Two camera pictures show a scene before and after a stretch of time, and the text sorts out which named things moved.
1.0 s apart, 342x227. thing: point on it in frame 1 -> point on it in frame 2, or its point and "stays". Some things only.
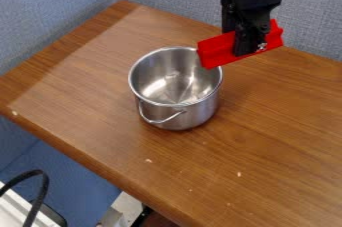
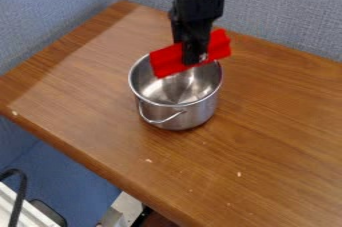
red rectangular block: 217,50 -> 168,59
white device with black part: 15,208 stays
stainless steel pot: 176,91 stays
